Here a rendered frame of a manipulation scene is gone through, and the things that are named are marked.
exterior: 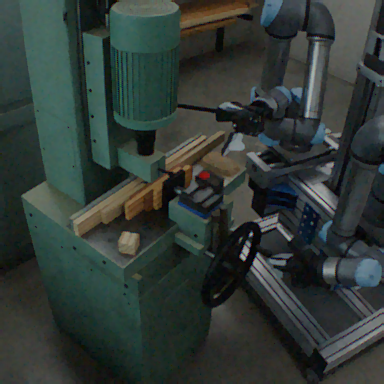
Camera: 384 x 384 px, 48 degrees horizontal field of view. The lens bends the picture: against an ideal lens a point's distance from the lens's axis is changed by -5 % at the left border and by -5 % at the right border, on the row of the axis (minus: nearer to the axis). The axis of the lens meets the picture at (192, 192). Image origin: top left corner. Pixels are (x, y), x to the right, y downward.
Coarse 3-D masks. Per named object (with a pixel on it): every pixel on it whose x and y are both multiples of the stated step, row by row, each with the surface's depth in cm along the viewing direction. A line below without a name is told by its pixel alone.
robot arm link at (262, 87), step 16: (272, 0) 136; (288, 0) 136; (304, 0) 136; (272, 16) 138; (288, 16) 137; (304, 16) 136; (272, 32) 144; (288, 32) 142; (272, 48) 150; (288, 48) 151; (272, 64) 155; (272, 80) 161; (256, 96) 170
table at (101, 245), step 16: (240, 176) 154; (224, 192) 149; (160, 208) 137; (112, 224) 130; (128, 224) 131; (144, 224) 131; (160, 224) 131; (176, 224) 132; (80, 240) 126; (96, 240) 125; (112, 240) 125; (144, 240) 126; (160, 240) 128; (176, 240) 133; (192, 240) 131; (96, 256) 124; (112, 256) 121; (128, 256) 121; (144, 256) 124; (112, 272) 123; (128, 272) 121
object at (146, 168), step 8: (128, 144) 135; (136, 144) 136; (120, 152) 134; (128, 152) 132; (136, 152) 132; (160, 152) 133; (120, 160) 136; (128, 160) 134; (136, 160) 131; (144, 160) 129; (152, 160) 130; (160, 160) 131; (128, 168) 136; (136, 168) 133; (144, 168) 131; (152, 168) 130; (144, 176) 133; (152, 176) 132
